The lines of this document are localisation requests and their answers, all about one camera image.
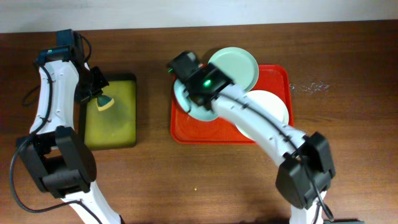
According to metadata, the black tray with yellow liquid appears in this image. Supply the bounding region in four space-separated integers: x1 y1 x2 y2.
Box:
78 72 137 151

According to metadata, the white cream plate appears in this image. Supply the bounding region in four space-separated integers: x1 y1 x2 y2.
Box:
245 90 290 124

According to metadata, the light blue plate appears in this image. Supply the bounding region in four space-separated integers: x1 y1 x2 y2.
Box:
174 80 218 122

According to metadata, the red plastic tray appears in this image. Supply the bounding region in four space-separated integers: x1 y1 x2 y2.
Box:
170 65 294 144

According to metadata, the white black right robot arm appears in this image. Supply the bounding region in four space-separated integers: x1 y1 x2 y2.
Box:
178 65 336 223

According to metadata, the yellow green sponge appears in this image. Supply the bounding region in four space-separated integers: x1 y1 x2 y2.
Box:
96 95 114 111

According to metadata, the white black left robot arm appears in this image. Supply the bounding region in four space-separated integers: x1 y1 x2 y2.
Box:
11 47 123 223

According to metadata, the mint green plate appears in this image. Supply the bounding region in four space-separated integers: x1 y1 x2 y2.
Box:
208 47 259 92

